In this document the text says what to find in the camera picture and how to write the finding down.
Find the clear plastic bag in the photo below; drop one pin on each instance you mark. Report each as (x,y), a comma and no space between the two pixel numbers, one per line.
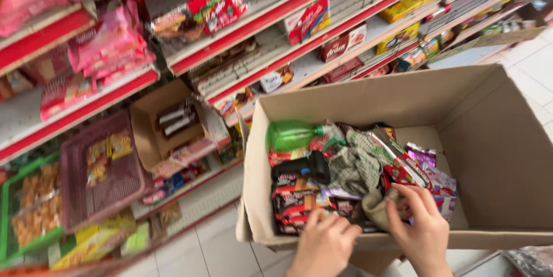
(533,262)

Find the red shelf rack with biscuits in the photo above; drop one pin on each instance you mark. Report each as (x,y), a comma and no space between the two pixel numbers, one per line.
(302,39)

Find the red shelf rack pink packets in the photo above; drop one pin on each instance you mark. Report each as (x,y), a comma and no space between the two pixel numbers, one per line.
(52,65)

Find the black handheld price gun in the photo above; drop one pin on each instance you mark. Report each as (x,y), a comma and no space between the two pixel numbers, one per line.
(302,168)

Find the grey checked cloth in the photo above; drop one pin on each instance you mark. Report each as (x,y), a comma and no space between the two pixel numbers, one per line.
(356,167)

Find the small open cardboard box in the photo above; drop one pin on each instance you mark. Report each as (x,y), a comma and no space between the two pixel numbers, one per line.
(151,130)

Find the white and purple snack packet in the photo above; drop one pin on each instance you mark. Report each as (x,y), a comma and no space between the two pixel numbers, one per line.
(443,188)

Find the green plastic basket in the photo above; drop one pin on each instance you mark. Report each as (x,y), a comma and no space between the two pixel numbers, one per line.
(26,208)

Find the large brown cardboard box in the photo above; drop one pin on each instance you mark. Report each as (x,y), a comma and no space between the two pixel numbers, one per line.
(488,147)

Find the red and green snack packet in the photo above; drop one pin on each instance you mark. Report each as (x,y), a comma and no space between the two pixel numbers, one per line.
(399,162)

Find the person's right hand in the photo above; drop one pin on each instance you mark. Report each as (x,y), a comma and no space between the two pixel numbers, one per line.
(421,234)

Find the green plastic spray bottle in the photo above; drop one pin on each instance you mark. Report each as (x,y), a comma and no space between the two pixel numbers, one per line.
(289,135)

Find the olive green cloth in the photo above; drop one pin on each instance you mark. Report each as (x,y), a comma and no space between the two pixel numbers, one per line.
(375,210)

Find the shiny purple snack packet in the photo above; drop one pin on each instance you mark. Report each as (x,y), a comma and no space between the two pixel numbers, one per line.
(420,154)

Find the person's left hand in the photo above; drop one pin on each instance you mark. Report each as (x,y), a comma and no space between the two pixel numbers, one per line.
(322,246)

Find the stack of dark snack packets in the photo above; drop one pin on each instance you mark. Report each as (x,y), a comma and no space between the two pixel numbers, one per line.
(293,203)

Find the maroon plastic basket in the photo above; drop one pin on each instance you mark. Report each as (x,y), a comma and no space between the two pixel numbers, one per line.
(101,173)

